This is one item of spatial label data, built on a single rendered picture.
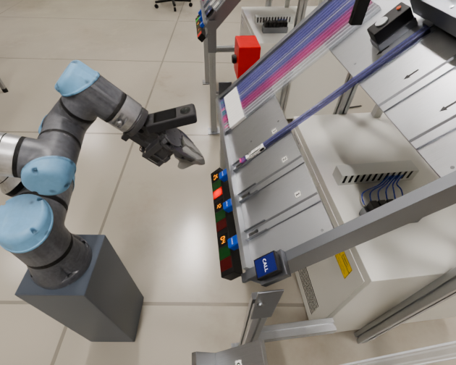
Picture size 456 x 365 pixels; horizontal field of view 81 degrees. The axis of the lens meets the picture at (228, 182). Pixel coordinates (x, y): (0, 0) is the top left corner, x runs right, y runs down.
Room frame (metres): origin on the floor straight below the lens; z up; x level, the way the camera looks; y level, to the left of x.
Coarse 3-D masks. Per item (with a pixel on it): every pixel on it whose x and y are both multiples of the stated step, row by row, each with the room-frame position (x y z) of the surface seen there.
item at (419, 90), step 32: (384, 0) 0.78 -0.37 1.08; (352, 64) 0.64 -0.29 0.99; (384, 64) 0.57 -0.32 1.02; (416, 64) 0.52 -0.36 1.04; (448, 64) 0.48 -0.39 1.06; (384, 96) 0.49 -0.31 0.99; (416, 96) 0.45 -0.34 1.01; (448, 96) 0.42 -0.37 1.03; (416, 128) 0.39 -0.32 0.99; (448, 128) 0.36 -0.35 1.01; (448, 160) 0.31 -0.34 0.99
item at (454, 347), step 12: (420, 348) 0.06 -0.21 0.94; (432, 348) 0.06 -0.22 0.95; (444, 348) 0.06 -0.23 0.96; (360, 360) 0.06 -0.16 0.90; (372, 360) 0.06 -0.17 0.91; (384, 360) 0.06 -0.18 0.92; (396, 360) 0.05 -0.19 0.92; (408, 360) 0.05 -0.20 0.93; (420, 360) 0.05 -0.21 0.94; (432, 360) 0.05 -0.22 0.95; (444, 360) 0.05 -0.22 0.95
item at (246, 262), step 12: (216, 108) 0.83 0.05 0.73; (228, 144) 0.64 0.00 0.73; (228, 156) 0.58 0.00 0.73; (228, 168) 0.53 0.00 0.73; (228, 180) 0.49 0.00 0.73; (240, 204) 0.41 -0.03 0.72; (240, 216) 0.37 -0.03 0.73; (240, 228) 0.33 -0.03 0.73; (240, 240) 0.30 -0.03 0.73; (240, 252) 0.28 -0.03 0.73
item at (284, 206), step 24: (264, 120) 0.65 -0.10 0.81; (240, 144) 0.62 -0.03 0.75; (288, 144) 0.51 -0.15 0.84; (240, 168) 0.53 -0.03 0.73; (264, 168) 0.48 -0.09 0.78; (288, 168) 0.45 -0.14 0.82; (240, 192) 0.44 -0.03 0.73; (264, 192) 0.41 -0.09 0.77; (288, 192) 0.38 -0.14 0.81; (312, 192) 0.36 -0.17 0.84; (264, 216) 0.35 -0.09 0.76; (288, 216) 0.33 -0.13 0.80; (312, 216) 0.31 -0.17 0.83; (264, 240) 0.29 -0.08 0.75; (288, 240) 0.28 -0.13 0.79
